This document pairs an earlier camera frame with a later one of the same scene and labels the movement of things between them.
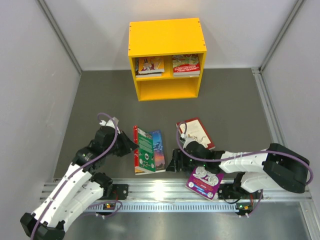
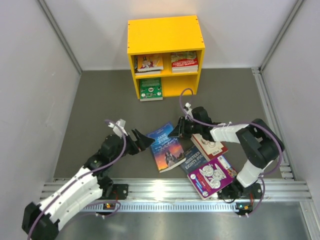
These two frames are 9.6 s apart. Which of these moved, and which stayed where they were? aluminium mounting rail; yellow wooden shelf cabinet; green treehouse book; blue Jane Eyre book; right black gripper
Moved: right black gripper; green treehouse book; blue Jane Eyre book
Stayed: yellow wooden shelf cabinet; aluminium mounting rail
